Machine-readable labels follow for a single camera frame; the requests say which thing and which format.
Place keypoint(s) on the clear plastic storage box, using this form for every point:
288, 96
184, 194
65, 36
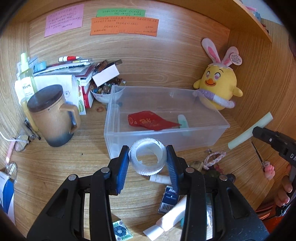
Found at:
206, 123

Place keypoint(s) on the pink sticky note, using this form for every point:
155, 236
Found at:
66, 19

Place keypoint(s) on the stack of books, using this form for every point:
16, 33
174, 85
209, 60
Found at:
75, 82

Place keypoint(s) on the red envelope packet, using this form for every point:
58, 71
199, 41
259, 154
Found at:
150, 121

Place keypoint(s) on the right hand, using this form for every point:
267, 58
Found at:
281, 197

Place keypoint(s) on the white lip balm stick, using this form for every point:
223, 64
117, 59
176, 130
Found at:
161, 179

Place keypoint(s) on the yellow spray bottle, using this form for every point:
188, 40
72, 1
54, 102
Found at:
25, 86

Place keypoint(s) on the teal tube in box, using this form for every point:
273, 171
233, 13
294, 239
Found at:
184, 125

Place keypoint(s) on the floral patterned tile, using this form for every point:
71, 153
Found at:
121, 232

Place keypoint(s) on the red white marker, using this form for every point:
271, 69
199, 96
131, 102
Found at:
68, 58

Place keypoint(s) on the green sticky note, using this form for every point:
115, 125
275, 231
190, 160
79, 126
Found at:
120, 12

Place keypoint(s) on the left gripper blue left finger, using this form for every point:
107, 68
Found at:
122, 168

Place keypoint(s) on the orange sticky note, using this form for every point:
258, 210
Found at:
108, 25

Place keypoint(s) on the white tape roll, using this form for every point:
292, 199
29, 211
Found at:
148, 156

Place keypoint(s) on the white card box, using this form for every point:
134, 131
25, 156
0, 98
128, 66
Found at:
105, 75

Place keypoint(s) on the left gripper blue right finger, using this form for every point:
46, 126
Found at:
175, 167

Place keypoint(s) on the wooden shelf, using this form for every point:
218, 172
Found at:
232, 14

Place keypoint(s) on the pale green tube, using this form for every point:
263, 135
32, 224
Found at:
265, 120

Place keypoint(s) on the brown mug with lid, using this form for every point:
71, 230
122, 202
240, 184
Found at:
56, 119

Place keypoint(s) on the white bowl of beads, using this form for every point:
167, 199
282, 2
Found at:
101, 93

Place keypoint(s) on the yellow chick plush toy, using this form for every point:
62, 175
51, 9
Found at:
219, 83

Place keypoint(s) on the blue staples box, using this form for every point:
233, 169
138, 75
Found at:
169, 200

